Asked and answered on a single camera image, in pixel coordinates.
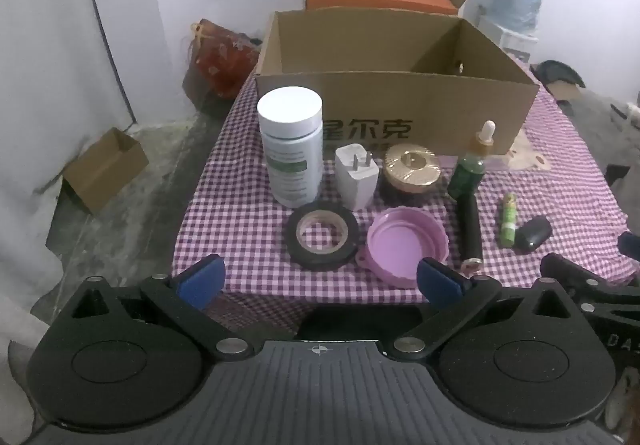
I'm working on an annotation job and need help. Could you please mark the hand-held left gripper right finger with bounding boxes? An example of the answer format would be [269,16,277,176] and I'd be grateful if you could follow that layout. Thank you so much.
[392,256,576,362]

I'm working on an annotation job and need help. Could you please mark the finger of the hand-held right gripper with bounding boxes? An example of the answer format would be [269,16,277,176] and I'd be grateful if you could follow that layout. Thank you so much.
[617,231,640,260]
[540,252,640,298]

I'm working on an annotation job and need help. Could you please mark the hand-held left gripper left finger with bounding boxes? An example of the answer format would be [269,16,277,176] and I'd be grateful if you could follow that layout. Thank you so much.
[65,254,253,361]

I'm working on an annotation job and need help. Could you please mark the pink plastic lid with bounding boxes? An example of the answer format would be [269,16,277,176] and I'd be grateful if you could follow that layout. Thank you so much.
[356,206,449,289]

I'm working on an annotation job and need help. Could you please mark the small black oval case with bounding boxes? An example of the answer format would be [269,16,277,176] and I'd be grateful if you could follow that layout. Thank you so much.
[515,216,553,253]

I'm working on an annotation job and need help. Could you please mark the black tube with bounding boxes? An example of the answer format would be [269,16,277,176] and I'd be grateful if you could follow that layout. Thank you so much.
[457,195,485,273]

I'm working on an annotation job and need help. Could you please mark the green lip balm stick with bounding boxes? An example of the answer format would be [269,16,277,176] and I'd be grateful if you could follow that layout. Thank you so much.
[500,192,520,247]

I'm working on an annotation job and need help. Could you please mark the black tape roll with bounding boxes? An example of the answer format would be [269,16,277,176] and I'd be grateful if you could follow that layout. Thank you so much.
[286,200,360,271]

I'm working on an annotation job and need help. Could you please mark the green dropper bottle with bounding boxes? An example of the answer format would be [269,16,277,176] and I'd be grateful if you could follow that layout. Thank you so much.
[446,121,497,201]

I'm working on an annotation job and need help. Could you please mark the gold round jar lid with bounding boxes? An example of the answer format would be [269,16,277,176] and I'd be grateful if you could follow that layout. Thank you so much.
[382,144,443,206]

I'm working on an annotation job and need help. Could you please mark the white charger plug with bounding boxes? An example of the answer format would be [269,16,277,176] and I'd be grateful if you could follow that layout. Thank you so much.
[334,144,381,212]

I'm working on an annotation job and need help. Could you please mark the white plastic bottle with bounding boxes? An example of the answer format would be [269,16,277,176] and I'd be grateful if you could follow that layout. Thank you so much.
[256,86,324,208]

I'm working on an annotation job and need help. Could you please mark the purple checkered tablecloth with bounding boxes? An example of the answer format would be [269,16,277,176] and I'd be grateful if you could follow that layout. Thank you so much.
[171,60,640,331]

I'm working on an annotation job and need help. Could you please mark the small cardboard box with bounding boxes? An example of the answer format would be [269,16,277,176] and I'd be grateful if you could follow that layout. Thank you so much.
[60,126,150,215]

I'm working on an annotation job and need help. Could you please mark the dark curved object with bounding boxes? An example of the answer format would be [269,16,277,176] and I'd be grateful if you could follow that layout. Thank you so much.
[530,59,587,89]

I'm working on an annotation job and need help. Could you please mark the red gift bag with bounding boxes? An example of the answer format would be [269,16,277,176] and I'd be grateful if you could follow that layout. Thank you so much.
[182,18,263,113]

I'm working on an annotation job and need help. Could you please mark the white water dispenser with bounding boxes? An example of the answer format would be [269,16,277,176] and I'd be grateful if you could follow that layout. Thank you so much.
[475,5,540,66]

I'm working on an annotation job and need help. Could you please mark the white wall covering sheet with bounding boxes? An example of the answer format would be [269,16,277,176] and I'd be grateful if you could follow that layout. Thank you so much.
[0,0,136,306]

